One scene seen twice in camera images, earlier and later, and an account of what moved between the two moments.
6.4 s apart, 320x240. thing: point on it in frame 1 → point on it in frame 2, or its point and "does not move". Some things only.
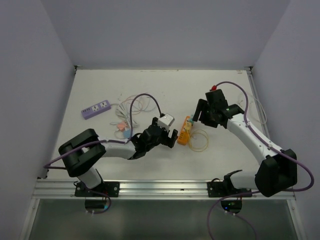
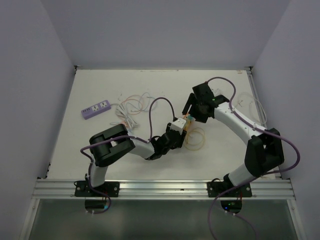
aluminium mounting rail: [140, 190] does not move
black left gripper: [174, 136] → [179, 142]
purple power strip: [95, 109] does not move
